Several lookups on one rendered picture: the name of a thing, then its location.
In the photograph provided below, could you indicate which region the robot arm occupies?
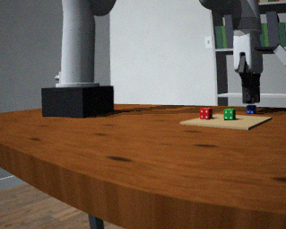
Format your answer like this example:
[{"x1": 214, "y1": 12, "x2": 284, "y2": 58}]
[{"x1": 55, "y1": 0, "x2": 286, "y2": 88}]

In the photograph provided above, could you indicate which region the beige flat mat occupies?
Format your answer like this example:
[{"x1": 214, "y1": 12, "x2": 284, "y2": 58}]
[{"x1": 180, "y1": 114, "x2": 272, "y2": 130}]

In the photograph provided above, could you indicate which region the red die with white pips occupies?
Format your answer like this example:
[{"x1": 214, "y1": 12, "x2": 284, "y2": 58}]
[{"x1": 200, "y1": 108, "x2": 212, "y2": 119}]

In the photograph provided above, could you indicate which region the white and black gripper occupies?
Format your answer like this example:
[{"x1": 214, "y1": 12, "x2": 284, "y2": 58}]
[{"x1": 233, "y1": 29, "x2": 263, "y2": 104}]

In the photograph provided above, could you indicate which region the blue die with white pips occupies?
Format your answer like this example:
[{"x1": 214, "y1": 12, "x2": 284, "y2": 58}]
[{"x1": 247, "y1": 105, "x2": 256, "y2": 114}]

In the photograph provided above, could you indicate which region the green die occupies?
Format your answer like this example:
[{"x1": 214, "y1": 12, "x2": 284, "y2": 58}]
[{"x1": 224, "y1": 109, "x2": 236, "y2": 120}]

